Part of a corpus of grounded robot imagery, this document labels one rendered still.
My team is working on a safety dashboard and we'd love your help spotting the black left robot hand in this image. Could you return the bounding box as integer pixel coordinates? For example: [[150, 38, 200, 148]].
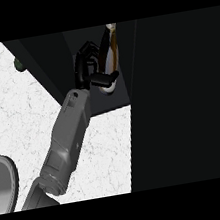
[[68, 36, 123, 92]]

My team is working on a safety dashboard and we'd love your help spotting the white and brown wine bottle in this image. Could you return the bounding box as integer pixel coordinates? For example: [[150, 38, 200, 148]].
[[88, 22, 128, 97]]

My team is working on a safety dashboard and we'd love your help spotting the dark open cabinet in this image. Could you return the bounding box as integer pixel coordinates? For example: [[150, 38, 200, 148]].
[[1, 18, 152, 131]]

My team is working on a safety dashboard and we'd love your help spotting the large dark cabinet door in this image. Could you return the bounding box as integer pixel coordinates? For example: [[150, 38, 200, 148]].
[[102, 4, 220, 194]]

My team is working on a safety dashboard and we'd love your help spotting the small dark green object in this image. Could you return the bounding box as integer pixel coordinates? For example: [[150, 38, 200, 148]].
[[12, 55, 28, 74]]

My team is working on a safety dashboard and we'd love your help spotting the grey round pan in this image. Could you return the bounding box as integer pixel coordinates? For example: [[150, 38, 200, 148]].
[[0, 151, 25, 216]]

